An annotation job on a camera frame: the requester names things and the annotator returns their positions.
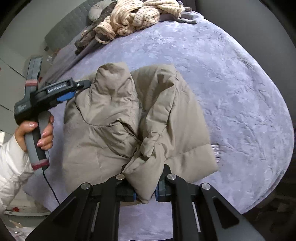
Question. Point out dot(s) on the beige puffer jacket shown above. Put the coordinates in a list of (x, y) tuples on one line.
[(104, 139)]

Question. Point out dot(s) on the grey round cushion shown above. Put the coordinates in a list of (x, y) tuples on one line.
[(93, 11)]

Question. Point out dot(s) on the cream striped cloth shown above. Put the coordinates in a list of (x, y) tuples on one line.
[(129, 18)]

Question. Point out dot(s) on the lilac plush bed blanket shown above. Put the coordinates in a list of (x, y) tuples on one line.
[(231, 92)]

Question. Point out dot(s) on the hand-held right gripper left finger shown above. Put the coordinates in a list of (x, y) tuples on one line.
[(129, 195)]

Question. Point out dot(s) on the grey quilted headboard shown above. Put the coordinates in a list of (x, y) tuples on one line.
[(64, 30)]

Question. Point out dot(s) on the person's left forearm white sleeve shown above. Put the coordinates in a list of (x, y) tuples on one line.
[(11, 166)]

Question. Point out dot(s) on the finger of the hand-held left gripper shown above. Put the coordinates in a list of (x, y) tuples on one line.
[(66, 97), (83, 84)]

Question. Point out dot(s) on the dark olive furry garment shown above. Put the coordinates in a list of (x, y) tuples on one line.
[(89, 38)]

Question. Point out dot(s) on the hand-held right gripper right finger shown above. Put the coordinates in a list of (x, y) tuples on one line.
[(159, 194)]

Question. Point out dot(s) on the person's left hand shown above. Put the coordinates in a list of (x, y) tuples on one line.
[(46, 136)]

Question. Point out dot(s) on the grey fleece garment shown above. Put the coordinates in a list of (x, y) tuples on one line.
[(188, 18)]

